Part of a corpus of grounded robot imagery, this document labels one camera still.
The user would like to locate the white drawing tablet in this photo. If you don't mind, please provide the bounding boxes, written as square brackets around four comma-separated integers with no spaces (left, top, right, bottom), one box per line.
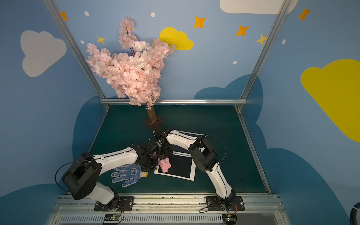
[154,152,196,182]
[173,130,206,155]

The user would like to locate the pink cherry blossom tree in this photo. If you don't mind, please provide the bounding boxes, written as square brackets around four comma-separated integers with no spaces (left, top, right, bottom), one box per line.
[86,17,176,126]

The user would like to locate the green circuit board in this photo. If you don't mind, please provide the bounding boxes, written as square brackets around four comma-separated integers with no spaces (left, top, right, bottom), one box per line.
[102,214,122,224]
[222,213,237,225]

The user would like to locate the black hose at right edge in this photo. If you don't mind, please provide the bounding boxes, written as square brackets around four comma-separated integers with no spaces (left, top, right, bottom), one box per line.
[349,202,360,225]

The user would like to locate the right green circuit board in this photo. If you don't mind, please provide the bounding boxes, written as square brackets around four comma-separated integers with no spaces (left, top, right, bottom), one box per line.
[222,213,237,225]

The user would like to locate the aluminium front mounting rail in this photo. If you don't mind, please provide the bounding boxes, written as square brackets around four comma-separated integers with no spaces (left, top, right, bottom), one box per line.
[47,193,290,225]

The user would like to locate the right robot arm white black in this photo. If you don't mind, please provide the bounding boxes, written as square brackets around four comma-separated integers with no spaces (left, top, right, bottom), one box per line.
[153,130,236,210]

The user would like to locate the left green circuit board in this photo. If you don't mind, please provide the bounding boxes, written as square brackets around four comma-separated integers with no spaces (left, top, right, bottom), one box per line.
[102,214,122,224]

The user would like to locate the blue dotted work glove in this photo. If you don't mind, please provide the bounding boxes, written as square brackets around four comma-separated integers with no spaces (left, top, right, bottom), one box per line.
[111,164,148,188]

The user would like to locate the aluminium frame rails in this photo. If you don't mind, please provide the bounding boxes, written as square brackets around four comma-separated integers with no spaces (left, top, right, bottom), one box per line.
[45,1,296,193]

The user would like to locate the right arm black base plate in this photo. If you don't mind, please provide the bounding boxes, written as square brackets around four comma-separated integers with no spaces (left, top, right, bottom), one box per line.
[205,196,245,212]

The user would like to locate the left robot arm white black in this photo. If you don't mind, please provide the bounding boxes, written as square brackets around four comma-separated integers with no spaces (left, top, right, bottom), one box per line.
[61,146,158,211]

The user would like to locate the pink cloth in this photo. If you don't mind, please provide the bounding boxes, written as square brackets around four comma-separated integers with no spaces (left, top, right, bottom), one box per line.
[153,153,171,173]

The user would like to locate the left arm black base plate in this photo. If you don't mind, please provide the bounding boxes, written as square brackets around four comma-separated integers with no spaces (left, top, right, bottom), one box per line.
[94,196,135,212]

